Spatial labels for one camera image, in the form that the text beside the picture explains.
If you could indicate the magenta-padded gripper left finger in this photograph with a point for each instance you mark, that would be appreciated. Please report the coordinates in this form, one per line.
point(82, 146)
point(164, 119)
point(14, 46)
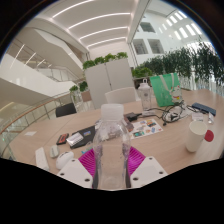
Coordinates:
point(75, 171)

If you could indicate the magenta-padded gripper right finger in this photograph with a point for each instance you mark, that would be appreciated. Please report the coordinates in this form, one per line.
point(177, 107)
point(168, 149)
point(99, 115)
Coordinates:
point(148, 170)

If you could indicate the clear plastic water bottle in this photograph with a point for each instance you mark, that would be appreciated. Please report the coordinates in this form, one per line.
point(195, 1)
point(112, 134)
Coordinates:
point(111, 150)

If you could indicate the white computer mouse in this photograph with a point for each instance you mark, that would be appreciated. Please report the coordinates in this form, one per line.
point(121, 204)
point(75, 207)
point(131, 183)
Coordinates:
point(64, 160)

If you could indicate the small white device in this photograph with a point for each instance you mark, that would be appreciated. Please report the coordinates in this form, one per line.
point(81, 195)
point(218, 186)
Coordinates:
point(54, 151)

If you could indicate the white power strip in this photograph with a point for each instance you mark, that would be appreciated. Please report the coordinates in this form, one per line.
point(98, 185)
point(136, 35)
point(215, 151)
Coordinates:
point(41, 159)

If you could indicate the black notebook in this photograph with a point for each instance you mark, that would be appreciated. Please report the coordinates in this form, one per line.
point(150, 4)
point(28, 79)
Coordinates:
point(87, 132)

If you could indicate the colourful sticker sheet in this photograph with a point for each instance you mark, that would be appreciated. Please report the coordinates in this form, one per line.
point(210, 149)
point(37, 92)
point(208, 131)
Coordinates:
point(146, 128)

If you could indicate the black power adapter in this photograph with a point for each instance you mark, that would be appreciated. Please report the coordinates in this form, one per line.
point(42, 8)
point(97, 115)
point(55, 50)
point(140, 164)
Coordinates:
point(132, 117)

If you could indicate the white paper cup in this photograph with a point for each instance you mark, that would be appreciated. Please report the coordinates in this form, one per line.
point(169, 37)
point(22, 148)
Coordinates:
point(195, 136)

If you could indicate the white paper slip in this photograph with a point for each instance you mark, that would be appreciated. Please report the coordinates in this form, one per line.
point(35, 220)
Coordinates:
point(30, 133)

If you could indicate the black chair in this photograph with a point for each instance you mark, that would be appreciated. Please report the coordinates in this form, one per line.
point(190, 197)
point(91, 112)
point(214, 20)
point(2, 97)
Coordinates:
point(66, 110)

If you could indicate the flat round red coaster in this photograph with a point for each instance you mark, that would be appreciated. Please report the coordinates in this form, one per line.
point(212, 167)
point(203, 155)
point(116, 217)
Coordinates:
point(210, 136)

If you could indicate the white chair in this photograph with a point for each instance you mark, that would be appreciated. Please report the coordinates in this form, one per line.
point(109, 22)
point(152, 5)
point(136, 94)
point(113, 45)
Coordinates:
point(120, 95)

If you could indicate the green tote bag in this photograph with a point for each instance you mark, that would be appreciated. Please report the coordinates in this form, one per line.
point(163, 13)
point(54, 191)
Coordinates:
point(165, 90)

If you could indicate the dark blue keyboard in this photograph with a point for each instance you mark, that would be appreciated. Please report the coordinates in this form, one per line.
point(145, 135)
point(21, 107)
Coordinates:
point(204, 109)

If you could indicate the small potted plants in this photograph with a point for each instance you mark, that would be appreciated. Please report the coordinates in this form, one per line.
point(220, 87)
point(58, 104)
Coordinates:
point(81, 86)

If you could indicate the white cabinet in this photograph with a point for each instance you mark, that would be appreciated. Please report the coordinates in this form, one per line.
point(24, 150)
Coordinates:
point(108, 81)

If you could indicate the low green planter bush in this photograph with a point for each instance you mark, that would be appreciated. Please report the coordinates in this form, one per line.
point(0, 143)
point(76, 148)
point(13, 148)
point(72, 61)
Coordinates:
point(141, 71)

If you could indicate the row of tall green plants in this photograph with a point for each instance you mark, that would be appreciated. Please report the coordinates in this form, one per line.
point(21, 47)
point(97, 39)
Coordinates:
point(186, 63)

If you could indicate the green plants on cabinet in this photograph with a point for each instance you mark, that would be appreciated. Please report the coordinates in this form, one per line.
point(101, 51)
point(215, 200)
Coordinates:
point(100, 60)

